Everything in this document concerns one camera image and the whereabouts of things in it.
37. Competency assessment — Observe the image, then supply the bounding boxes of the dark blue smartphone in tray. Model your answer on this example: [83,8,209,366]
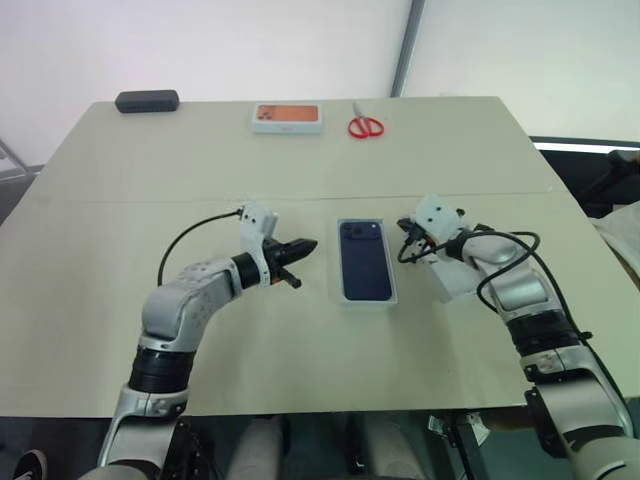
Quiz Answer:
[335,216,400,309]

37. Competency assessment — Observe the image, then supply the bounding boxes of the dark grey oblong case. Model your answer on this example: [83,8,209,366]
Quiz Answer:
[114,89,181,115]

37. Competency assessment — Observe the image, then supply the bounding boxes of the red handled scissors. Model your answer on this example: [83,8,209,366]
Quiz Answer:
[347,101,387,139]

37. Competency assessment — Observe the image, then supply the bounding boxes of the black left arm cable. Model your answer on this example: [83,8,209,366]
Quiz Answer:
[156,209,244,287]

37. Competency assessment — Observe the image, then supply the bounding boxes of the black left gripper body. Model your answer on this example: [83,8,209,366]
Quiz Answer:
[261,239,288,288]

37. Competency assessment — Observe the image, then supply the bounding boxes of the black side furniture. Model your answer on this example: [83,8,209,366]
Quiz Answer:
[528,134,640,217]

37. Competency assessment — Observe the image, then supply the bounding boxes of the dark blue smartphone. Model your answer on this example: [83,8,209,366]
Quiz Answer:
[335,216,400,309]
[338,219,393,303]

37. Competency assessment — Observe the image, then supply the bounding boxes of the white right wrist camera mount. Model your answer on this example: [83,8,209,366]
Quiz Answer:
[411,195,469,247]

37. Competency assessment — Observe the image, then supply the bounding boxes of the light grey rounded leg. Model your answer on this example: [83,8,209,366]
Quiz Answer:
[233,416,285,480]
[363,414,427,480]

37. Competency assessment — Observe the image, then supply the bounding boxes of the black and white sneaker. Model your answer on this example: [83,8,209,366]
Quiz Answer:
[11,448,52,480]

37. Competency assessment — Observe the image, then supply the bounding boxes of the grey vertical post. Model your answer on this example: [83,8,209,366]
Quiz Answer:
[388,0,427,98]

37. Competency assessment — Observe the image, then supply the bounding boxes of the glass metal frame rack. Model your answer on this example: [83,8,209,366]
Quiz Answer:
[0,136,44,177]

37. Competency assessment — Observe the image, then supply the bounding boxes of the metal table leg bracket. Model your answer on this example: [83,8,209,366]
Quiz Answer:
[426,411,490,480]

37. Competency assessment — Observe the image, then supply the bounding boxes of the phone box with orange print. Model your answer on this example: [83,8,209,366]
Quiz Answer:
[250,102,324,136]

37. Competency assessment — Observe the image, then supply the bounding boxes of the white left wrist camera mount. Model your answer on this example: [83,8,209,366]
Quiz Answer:
[238,201,280,289]

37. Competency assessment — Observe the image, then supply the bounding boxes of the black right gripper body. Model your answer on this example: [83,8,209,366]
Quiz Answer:
[409,229,442,262]

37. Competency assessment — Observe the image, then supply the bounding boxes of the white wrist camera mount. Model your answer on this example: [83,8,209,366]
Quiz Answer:
[411,195,469,247]
[238,201,280,289]

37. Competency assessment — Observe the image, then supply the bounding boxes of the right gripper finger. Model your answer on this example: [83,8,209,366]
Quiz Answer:
[396,217,426,246]

